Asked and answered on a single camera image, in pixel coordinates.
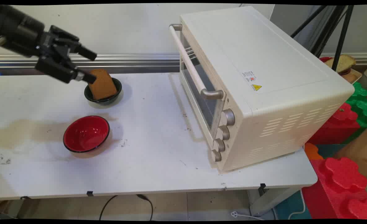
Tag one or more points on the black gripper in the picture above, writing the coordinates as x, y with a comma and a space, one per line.
17, 29

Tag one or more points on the brown bread slice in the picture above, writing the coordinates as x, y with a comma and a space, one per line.
104, 85

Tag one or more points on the dark green bowl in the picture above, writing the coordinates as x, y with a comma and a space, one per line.
116, 91

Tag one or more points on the red bowl with black rim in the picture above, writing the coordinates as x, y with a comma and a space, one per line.
86, 134

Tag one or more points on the black table clip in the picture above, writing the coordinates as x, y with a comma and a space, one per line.
90, 193
262, 187

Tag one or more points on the large silver oven knob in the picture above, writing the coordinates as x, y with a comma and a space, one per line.
228, 117

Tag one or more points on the warning sticker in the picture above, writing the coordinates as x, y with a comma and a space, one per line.
253, 81

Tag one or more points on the cream toaster oven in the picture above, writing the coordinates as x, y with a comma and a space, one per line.
264, 62

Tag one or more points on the white power plug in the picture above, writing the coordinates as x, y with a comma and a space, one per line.
234, 214

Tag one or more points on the white table leg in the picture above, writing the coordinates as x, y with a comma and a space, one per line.
270, 200

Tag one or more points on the red plate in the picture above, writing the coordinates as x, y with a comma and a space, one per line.
324, 58

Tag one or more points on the orange foam piece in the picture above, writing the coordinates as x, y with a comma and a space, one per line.
312, 151

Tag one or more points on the teal floor mat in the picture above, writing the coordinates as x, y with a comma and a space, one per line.
290, 207

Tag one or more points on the black tripod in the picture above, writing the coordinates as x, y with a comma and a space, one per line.
341, 34

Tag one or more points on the pale toast slice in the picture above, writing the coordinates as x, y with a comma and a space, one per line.
345, 62

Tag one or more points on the small red foam block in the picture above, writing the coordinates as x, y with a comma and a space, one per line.
338, 127

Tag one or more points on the beige tray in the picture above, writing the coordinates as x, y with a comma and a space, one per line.
354, 77

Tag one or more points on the green foam block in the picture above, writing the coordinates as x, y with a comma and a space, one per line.
363, 109

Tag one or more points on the large red foam block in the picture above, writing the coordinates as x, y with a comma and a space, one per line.
341, 186

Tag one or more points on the brown cardboard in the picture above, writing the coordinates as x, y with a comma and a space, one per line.
360, 155

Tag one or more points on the aluminium rail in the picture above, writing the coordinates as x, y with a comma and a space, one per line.
124, 59

